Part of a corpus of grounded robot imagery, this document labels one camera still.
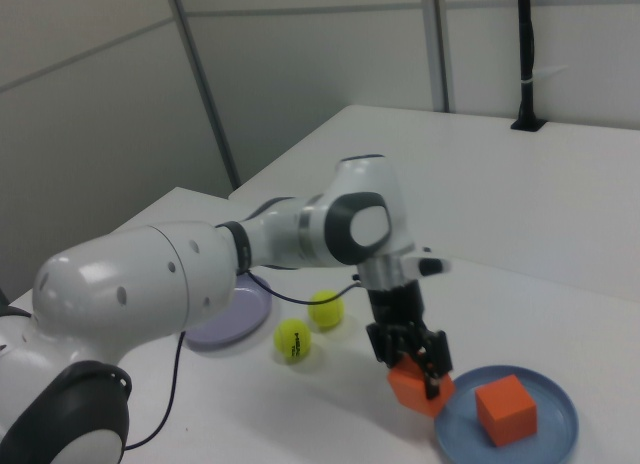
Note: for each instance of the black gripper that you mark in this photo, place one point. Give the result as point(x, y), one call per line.
point(395, 306)

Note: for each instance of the orange foam cube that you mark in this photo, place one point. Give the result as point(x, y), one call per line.
point(410, 390)
point(506, 409)

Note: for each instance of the yellow-green tennis ball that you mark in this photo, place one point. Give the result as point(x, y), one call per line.
point(326, 311)
point(292, 339)

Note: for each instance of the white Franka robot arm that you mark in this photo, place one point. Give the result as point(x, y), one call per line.
point(125, 284)

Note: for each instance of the blue plate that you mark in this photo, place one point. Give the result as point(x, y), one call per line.
point(460, 426)

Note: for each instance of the purple plate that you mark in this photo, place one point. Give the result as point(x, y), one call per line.
point(240, 319)

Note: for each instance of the black camera pole with base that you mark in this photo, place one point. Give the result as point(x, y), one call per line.
point(525, 44)

